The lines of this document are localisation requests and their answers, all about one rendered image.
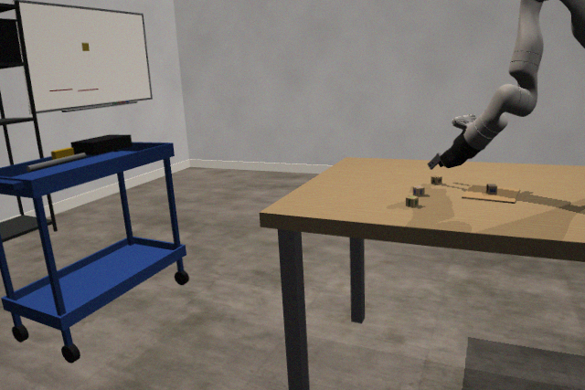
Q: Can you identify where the tan square mat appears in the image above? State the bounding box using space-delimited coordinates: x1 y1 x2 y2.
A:
462 184 519 204

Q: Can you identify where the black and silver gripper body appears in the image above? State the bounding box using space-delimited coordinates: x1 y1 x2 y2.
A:
440 114 493 168

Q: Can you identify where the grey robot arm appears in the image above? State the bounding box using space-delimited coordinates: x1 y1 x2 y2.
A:
475 0 585 138

